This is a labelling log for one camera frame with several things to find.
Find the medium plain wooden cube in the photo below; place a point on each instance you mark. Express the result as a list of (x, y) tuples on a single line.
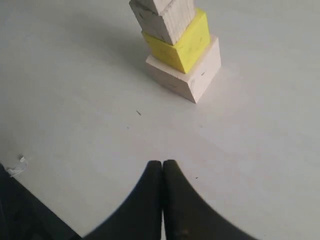
[(165, 20)]

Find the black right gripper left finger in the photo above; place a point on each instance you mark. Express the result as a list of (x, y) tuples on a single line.
[(139, 217)]

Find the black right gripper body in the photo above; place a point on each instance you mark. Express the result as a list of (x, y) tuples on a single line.
[(25, 217)]

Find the yellow painted wooden cube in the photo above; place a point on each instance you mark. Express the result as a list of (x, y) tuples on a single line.
[(186, 51)]

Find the large light wooden cube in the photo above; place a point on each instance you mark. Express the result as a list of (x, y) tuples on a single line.
[(191, 85)]

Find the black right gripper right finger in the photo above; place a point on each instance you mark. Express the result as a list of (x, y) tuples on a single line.
[(187, 216)]

